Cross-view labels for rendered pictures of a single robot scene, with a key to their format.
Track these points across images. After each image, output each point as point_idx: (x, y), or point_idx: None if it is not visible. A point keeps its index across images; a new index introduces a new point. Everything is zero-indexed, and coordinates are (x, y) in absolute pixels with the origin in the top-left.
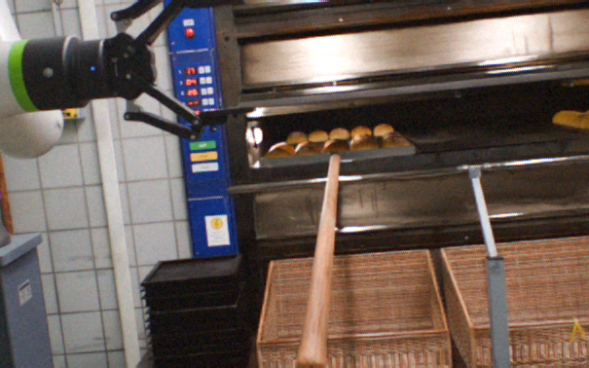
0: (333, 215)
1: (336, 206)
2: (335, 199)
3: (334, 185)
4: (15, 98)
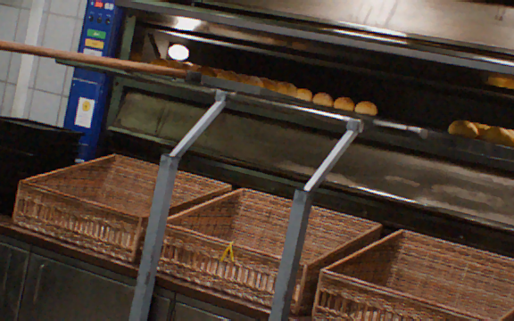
0: None
1: (14, 47)
2: (27, 46)
3: (62, 51)
4: None
